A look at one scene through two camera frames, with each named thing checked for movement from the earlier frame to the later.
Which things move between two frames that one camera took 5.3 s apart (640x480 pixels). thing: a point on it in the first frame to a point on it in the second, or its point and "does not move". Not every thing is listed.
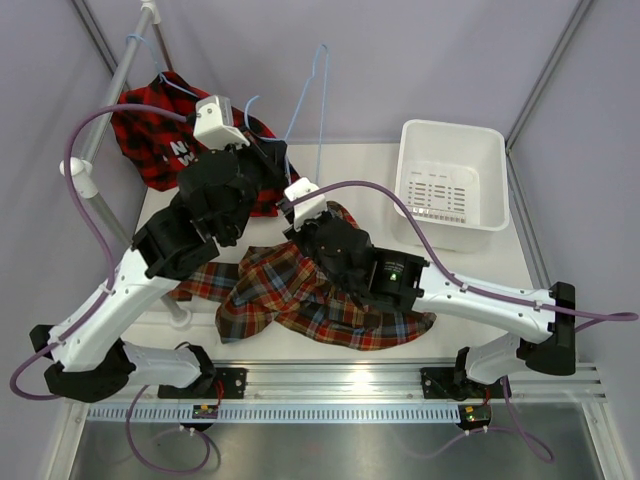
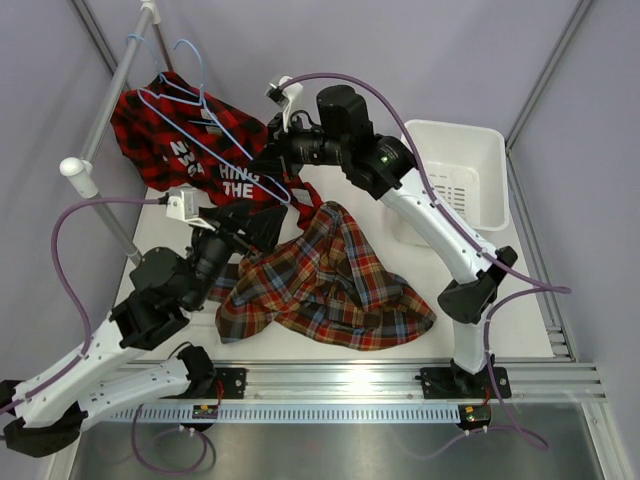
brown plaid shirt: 274,283 does not move
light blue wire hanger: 325,47 to 202,102
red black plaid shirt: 153,148 does not move
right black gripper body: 306,234 to 289,144
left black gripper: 270,156 to 261,230
